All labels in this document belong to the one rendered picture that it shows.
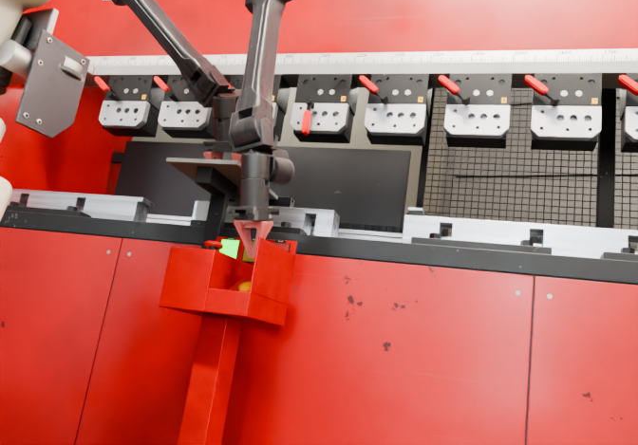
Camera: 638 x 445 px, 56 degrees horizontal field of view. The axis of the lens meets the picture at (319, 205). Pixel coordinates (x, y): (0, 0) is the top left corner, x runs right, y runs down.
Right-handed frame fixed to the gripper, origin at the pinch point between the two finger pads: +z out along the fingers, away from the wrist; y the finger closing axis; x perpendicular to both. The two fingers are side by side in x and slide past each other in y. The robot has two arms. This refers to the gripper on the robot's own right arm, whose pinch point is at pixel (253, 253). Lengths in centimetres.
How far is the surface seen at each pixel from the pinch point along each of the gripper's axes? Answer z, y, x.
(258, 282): 5.0, -4.7, -4.2
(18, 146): -28, 33, 107
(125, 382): 31.8, 6.2, 35.9
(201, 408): 29.1, -8.3, 5.1
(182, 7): -70, 42, 51
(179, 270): 3.8, -6.8, 12.3
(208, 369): 22.2, -6.5, 5.1
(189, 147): -33, 86, 79
